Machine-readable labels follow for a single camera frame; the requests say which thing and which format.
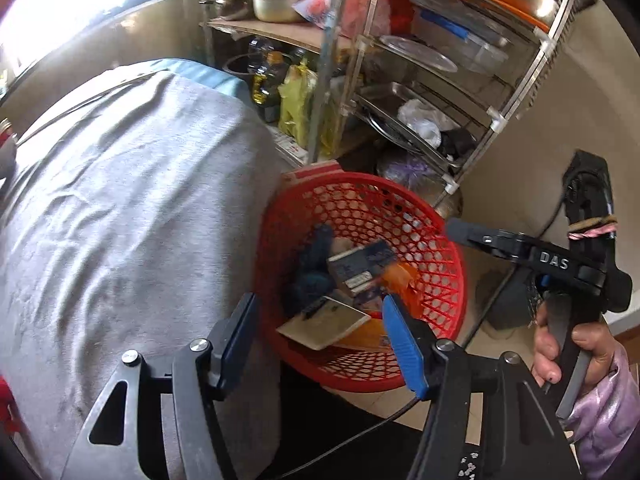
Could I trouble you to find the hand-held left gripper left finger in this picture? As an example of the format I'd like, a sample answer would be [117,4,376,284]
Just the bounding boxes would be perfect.
[60,291,261,480]

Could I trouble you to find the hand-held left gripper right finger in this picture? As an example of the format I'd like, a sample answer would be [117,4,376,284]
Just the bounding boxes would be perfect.
[382,294,583,480]

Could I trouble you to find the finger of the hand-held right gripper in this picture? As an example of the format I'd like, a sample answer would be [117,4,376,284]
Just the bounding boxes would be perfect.
[445,217,538,261]

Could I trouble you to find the small orange box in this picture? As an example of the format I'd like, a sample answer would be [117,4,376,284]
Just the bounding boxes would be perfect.
[332,310,396,352]

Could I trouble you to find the red plastic basket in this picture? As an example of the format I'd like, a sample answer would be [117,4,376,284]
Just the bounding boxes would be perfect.
[252,171,468,393]

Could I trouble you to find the orange snack wrapper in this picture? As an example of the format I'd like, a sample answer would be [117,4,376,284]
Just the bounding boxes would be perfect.
[382,262,421,311]

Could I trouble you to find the blue plastic bag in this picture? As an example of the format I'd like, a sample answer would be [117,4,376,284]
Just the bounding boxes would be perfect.
[285,225,336,318]

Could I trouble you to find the blue carton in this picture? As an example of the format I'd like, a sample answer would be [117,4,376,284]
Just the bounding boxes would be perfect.
[326,240,398,297]

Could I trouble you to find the person's right forearm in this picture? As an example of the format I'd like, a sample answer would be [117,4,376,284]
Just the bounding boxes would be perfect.
[562,345,640,480]

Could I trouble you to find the person's right hand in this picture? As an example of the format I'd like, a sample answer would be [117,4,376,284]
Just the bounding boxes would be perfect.
[530,305,621,395]

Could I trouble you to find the brown cardboard box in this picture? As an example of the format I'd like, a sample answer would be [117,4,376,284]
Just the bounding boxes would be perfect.
[276,295,372,350]

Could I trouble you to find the purple plastic bag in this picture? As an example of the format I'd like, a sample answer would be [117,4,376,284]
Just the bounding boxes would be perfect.
[377,152,441,196]

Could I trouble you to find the white crumpled bag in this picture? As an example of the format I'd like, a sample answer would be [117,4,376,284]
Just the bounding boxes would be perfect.
[397,99,451,146]

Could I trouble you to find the steel tray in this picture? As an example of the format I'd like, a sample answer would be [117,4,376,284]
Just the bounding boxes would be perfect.
[355,82,471,163]

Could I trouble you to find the grey tablecloth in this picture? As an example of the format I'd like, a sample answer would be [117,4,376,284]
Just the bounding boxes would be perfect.
[0,67,296,480]

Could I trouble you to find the round steel plate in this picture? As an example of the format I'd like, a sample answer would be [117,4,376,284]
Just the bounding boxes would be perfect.
[380,35,458,73]

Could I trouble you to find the clear container with blue lid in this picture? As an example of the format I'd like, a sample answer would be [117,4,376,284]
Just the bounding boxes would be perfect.
[415,7,511,73]

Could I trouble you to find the metal shelf rack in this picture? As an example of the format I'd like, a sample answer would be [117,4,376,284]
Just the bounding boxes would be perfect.
[200,0,596,201]

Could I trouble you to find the yellow plastic bag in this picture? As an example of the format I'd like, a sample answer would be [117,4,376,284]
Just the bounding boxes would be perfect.
[277,60,341,156]

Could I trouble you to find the red plastic bag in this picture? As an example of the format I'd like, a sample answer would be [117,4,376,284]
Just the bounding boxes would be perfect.
[0,375,21,441]

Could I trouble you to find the cooking oil bottle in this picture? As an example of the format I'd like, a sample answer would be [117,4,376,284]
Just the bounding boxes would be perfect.
[260,50,292,122]
[247,35,275,106]

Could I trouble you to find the light blue cloth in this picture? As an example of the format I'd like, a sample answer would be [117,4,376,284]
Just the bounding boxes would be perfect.
[150,57,251,108]

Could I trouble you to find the large steel pot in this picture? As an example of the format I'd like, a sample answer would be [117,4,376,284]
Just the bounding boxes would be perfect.
[247,0,321,23]

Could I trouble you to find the small steel pot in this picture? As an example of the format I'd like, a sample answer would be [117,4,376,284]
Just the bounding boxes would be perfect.
[215,0,256,18]

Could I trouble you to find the thin black cable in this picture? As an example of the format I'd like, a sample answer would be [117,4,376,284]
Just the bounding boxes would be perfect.
[270,395,426,480]

